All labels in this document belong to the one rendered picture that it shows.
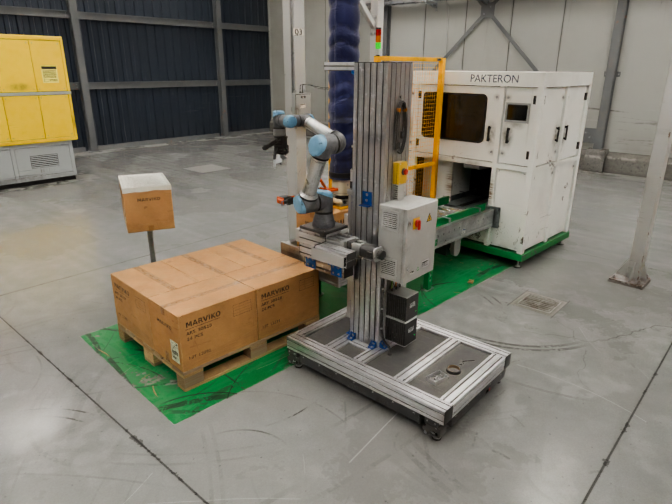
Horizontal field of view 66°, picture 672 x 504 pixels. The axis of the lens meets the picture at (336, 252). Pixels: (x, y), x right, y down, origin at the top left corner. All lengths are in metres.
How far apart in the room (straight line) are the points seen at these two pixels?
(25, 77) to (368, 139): 8.06
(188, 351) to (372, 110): 1.89
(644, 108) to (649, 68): 0.73
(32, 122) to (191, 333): 7.56
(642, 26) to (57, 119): 10.84
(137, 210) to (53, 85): 6.06
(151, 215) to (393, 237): 2.47
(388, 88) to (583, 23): 9.44
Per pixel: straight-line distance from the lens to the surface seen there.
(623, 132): 12.02
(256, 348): 3.83
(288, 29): 5.14
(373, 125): 3.13
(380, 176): 3.13
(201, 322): 3.46
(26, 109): 10.49
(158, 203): 4.83
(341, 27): 4.03
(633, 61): 11.97
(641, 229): 5.75
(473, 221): 5.41
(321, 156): 2.97
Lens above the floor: 2.00
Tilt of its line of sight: 20 degrees down
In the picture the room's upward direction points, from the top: straight up
